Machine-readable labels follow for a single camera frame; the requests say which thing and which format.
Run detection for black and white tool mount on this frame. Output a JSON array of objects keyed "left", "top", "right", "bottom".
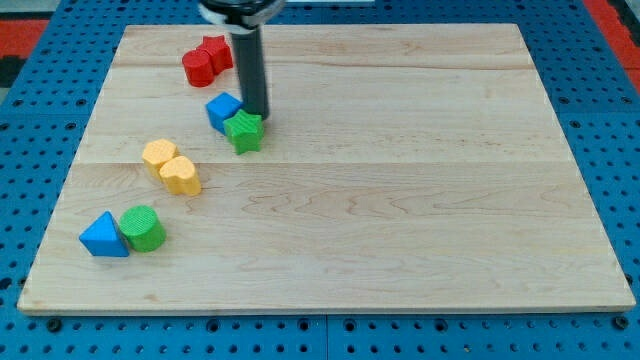
[{"left": 198, "top": 0, "right": 286, "bottom": 34}]

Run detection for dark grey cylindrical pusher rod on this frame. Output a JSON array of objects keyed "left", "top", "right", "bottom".
[{"left": 231, "top": 27, "right": 270, "bottom": 120}]

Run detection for blue cube block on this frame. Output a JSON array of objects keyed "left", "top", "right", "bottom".
[{"left": 205, "top": 92, "right": 244, "bottom": 135}]

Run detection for red star block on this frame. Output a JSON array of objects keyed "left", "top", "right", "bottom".
[{"left": 197, "top": 35, "right": 234, "bottom": 75}]

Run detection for red cylinder block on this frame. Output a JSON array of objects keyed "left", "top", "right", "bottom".
[{"left": 182, "top": 49, "right": 215, "bottom": 87}]

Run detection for green star block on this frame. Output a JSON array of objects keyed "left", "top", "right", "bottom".
[{"left": 223, "top": 110, "right": 264, "bottom": 155}]

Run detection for yellow hexagon block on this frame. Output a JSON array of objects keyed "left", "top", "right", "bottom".
[{"left": 142, "top": 138, "right": 179, "bottom": 180}]

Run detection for yellow heart block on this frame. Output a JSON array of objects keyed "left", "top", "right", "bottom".
[{"left": 159, "top": 156, "right": 202, "bottom": 196}]

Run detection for light wooden board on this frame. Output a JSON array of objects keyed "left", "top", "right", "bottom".
[{"left": 18, "top": 23, "right": 636, "bottom": 316}]

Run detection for green cylinder block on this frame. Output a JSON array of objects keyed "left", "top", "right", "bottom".
[{"left": 119, "top": 205, "right": 167, "bottom": 252}]

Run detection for blue triangle block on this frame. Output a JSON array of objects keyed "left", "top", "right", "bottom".
[{"left": 79, "top": 211, "right": 129, "bottom": 257}]

